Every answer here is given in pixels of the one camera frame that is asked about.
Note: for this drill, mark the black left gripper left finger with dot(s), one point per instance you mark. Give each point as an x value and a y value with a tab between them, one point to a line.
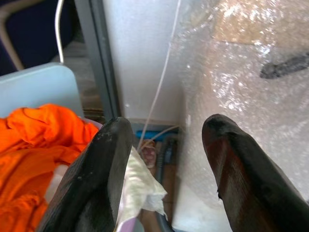
96	174

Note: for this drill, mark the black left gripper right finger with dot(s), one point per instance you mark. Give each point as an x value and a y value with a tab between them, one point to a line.
243	174

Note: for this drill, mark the white crumpled cloth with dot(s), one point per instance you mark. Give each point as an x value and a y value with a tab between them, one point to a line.
142	183

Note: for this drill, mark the blue plastic bar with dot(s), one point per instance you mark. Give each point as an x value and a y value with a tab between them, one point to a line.
154	134

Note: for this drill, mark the orange garment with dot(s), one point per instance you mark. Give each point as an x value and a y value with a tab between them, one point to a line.
29	154

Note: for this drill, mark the clear bubble wrap sheet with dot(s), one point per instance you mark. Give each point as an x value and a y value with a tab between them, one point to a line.
239	72

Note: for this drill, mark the pale blue laundry basket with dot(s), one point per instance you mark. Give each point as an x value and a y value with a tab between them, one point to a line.
36	87

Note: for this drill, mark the white curved tube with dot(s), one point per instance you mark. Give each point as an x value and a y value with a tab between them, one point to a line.
59	29

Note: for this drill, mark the dark blue chair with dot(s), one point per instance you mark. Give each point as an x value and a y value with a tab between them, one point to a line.
31	31

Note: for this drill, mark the grey metal door frame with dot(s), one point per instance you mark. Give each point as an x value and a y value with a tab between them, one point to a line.
99	58

